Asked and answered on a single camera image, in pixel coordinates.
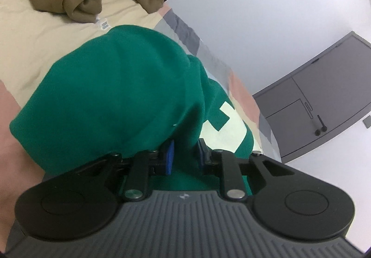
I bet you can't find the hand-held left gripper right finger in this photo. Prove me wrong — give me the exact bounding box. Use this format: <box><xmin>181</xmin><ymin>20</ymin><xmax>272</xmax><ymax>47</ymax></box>
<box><xmin>198</xmin><ymin>139</ymin><xmax>295</xmax><ymax>201</ymax></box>

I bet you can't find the green hoodie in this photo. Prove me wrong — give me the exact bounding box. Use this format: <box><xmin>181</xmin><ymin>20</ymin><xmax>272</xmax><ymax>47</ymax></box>
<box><xmin>9</xmin><ymin>25</ymin><xmax>263</xmax><ymax>192</ymax></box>

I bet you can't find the patchwork blanket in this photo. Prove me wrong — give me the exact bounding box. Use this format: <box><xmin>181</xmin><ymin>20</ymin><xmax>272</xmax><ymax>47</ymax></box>
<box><xmin>0</xmin><ymin>0</ymin><xmax>282</xmax><ymax>229</ymax></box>

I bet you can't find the grey door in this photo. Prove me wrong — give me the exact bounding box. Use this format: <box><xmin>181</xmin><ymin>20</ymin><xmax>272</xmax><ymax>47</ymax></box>
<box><xmin>252</xmin><ymin>30</ymin><xmax>371</xmax><ymax>165</ymax></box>

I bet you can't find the black door handle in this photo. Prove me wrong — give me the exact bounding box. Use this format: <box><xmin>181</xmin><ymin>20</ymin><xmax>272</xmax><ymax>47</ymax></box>
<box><xmin>314</xmin><ymin>115</ymin><xmax>328</xmax><ymax>136</ymax></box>

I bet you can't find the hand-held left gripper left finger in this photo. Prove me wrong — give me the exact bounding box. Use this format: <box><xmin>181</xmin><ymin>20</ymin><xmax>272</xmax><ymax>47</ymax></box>
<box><xmin>72</xmin><ymin>140</ymin><xmax>176</xmax><ymax>201</ymax></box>

